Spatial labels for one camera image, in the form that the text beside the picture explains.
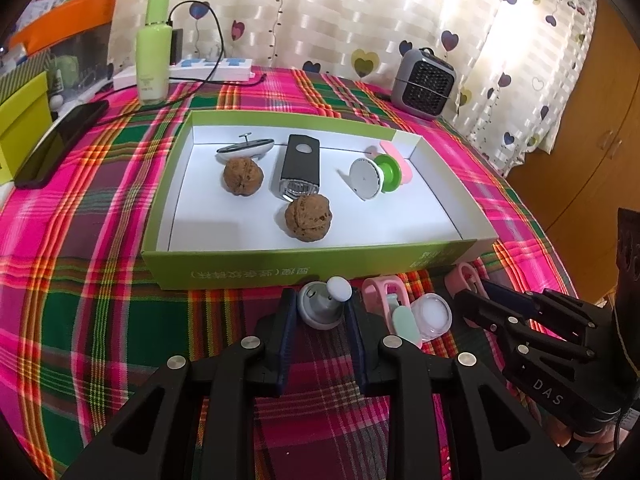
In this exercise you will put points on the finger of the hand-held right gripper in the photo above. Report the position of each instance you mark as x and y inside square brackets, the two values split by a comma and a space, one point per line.
[480, 310]
[505, 292]

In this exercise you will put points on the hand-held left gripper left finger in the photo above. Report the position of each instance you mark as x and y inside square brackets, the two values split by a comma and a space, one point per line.
[285, 345]

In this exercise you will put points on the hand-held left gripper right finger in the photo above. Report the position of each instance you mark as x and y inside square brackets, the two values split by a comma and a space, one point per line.
[356, 355]

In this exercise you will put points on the round gadget with white knob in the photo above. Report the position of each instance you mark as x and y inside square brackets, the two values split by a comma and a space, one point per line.
[320, 310]

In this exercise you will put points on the brown walnut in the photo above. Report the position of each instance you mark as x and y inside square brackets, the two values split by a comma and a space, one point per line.
[242, 176]
[308, 218]

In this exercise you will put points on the green and white cardboard box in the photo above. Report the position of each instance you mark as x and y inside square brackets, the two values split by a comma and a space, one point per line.
[210, 220]

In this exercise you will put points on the white and green round gadget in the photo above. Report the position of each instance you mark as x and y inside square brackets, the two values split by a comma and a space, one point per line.
[365, 177]

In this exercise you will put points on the white oval gadget with pin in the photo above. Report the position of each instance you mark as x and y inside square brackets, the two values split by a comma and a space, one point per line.
[250, 147]

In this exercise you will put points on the person's right hand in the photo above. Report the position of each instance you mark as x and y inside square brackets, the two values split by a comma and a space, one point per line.
[557, 430]

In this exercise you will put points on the white round container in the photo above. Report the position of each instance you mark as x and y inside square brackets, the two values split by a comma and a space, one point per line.
[432, 317]

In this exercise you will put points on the pink clip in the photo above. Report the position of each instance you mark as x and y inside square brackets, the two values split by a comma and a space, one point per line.
[372, 292]

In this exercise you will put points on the dark brown object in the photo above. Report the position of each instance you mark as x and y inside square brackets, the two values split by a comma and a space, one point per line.
[630, 250]

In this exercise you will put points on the wooden wardrobe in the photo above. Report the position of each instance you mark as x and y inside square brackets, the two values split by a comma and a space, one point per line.
[600, 160]

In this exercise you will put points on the pink eraser block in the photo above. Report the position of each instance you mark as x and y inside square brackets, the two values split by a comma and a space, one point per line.
[397, 150]

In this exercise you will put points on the black flashlight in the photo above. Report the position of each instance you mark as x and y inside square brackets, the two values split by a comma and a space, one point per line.
[299, 165]

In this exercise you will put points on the plaid tablecloth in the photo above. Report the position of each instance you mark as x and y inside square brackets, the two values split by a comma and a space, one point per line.
[100, 285]

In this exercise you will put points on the grey space heater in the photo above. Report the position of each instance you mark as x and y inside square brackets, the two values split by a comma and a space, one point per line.
[425, 85]

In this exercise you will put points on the white power strip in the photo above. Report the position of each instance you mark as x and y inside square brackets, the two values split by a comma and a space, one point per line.
[225, 71]

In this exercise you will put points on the black smartphone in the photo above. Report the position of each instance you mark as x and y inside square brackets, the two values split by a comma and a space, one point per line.
[55, 147]

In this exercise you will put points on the light green bottle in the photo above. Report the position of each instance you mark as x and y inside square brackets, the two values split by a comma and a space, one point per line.
[154, 60]

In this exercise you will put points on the black charger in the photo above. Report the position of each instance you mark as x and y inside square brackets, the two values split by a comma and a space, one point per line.
[176, 47]

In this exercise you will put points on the heart print curtain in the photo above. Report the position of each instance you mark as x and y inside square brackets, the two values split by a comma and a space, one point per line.
[350, 10]

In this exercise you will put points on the lime green box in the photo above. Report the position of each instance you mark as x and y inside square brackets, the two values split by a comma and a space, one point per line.
[20, 120]

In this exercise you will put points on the clear plastic storage box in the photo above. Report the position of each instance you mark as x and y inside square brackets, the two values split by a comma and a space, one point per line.
[85, 60]

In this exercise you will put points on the striped box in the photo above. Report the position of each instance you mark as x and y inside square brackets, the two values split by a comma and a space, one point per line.
[22, 75]

